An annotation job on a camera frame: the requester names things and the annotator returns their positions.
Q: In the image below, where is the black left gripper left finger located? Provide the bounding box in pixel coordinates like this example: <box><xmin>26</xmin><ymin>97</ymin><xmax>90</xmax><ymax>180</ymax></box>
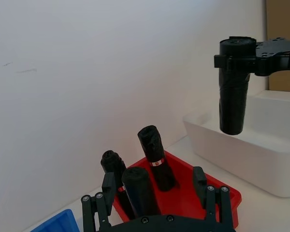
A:
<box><xmin>81</xmin><ymin>171</ymin><xmax>117</xmax><ymax>232</ymax></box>

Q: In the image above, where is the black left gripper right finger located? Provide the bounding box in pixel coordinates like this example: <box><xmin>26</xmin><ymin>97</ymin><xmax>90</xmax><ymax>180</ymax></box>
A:
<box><xmin>192</xmin><ymin>166</ymin><xmax>233</xmax><ymax>228</ymax></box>

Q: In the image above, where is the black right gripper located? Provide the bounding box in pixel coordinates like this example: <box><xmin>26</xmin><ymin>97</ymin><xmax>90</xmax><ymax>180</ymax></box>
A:
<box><xmin>214</xmin><ymin>37</ymin><xmax>290</xmax><ymax>77</ymax></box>

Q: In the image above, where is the long black bag roll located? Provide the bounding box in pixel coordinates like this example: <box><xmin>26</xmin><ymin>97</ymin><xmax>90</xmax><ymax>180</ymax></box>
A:
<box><xmin>218</xmin><ymin>36</ymin><xmax>257</xmax><ymax>135</ymax></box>

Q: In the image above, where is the red plastic bin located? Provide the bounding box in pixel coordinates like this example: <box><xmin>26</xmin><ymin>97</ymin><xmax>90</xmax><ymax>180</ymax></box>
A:
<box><xmin>112</xmin><ymin>150</ymin><xmax>242</xmax><ymax>229</ymax></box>

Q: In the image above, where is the thin black bag roll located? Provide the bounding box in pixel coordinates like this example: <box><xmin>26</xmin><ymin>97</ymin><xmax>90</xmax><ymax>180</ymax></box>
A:
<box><xmin>101</xmin><ymin>150</ymin><xmax>136</xmax><ymax>219</ymax></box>

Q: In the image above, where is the thick black bag roll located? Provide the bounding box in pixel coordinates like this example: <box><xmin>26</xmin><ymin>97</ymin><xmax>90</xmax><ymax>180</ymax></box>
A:
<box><xmin>121</xmin><ymin>166</ymin><xmax>161</xmax><ymax>217</ymax></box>

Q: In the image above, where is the black bag roll, white label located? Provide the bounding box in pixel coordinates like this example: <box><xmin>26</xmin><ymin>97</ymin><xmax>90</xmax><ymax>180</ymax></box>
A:
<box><xmin>137</xmin><ymin>125</ymin><xmax>177</xmax><ymax>192</ymax></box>

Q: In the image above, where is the blue plastic bin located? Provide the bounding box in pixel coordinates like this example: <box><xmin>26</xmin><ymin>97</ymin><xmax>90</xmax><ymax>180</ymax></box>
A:
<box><xmin>30</xmin><ymin>209</ymin><xmax>81</xmax><ymax>232</ymax></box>

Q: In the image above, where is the brown board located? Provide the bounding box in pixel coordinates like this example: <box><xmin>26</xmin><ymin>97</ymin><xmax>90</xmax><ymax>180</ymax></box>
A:
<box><xmin>265</xmin><ymin>0</ymin><xmax>290</xmax><ymax>93</ymax></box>

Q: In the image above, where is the white rectangular box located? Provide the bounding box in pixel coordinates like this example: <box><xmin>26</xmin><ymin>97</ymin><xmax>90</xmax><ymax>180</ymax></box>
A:
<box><xmin>183</xmin><ymin>90</ymin><xmax>290</xmax><ymax>198</ymax></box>

